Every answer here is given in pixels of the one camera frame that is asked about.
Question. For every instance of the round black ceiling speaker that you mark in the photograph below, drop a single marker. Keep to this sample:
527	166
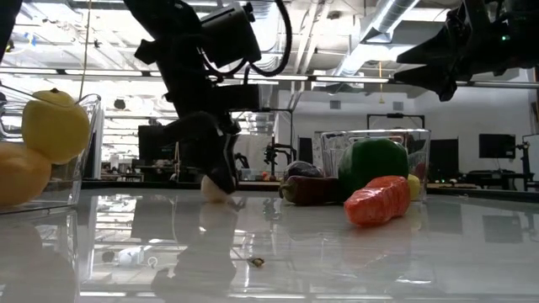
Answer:
120	104

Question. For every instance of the black tripod stand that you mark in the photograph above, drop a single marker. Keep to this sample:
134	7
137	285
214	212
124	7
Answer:
525	155

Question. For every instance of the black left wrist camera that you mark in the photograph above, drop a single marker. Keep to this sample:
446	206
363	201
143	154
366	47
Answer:
231	35

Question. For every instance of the clear plastic bin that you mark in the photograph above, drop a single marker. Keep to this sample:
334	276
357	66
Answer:
332	147
93	126

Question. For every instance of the black aluminium table frame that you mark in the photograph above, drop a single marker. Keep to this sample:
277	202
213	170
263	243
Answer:
126	184

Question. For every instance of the dark maroon long pepper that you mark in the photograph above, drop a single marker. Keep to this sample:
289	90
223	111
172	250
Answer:
309	190

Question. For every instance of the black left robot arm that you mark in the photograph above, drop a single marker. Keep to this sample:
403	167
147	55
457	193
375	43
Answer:
168	25

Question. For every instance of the black frame stand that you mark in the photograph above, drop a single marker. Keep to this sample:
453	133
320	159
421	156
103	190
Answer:
396	115

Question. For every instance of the black desk monitor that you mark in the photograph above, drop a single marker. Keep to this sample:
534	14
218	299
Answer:
151	143

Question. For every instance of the black background robot arm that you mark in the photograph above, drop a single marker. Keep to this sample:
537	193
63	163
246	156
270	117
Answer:
275	155

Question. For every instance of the yellow lemon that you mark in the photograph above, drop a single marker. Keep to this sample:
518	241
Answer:
54	126

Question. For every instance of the black wall monitor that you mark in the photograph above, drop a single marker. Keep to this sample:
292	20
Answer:
497	146

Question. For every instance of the small brown debris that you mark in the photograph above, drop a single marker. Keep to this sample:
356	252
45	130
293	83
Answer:
256	262

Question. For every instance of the green bell pepper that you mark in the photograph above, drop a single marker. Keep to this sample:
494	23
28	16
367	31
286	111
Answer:
370	162

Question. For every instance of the silver ventilation duct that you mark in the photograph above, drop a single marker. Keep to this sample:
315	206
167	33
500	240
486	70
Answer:
379	33

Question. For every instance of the white garlic bulb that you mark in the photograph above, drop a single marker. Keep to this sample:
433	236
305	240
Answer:
211	191

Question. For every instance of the small yellow toy fruit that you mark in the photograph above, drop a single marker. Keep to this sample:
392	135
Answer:
414	187

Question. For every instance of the large dark screen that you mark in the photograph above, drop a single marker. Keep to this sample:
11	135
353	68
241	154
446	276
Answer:
442	160

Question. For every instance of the orange fruit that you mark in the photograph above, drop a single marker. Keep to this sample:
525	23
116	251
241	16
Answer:
21	177

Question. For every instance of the orange carrot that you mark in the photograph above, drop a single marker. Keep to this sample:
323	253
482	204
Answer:
377	202

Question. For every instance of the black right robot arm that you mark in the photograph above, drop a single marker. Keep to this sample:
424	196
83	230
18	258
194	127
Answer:
522	46

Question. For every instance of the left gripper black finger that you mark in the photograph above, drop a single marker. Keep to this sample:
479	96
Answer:
193	134
226	168

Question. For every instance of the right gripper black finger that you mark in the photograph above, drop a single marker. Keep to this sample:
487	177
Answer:
446	46
442	80

